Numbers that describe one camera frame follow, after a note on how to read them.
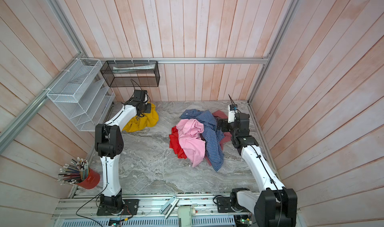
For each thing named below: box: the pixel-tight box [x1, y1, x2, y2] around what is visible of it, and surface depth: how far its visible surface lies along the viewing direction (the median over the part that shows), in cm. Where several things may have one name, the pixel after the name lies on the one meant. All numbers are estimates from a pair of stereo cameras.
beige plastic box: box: [177, 205, 193, 227], surface depth 67 cm
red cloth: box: [169, 126, 187, 160], surface depth 95 cm
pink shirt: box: [176, 118, 206, 168], surface depth 86 cm
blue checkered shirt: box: [180, 109, 225, 172], surface depth 88 cm
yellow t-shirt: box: [122, 102, 159, 133], surface depth 103 cm
